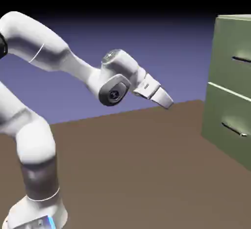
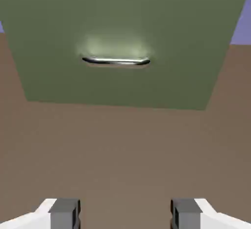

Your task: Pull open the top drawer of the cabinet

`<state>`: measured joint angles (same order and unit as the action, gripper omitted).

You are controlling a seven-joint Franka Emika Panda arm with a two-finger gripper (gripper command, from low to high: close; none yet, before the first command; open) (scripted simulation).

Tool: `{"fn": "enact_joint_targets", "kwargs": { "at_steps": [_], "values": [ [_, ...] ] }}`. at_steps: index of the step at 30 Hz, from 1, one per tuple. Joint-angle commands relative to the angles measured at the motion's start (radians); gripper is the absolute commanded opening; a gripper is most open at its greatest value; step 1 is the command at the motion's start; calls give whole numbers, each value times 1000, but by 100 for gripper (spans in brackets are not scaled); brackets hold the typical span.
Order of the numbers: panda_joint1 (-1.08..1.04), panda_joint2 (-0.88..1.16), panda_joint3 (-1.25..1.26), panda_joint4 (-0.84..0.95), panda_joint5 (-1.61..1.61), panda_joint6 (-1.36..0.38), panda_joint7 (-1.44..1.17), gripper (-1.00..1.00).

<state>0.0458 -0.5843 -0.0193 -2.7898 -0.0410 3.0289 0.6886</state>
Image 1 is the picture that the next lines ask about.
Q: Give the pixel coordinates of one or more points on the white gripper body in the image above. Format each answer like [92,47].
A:
[162,96]

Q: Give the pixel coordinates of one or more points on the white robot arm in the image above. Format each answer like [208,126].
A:
[45,52]

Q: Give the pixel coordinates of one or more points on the green cabinet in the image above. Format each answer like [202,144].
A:
[231,95]

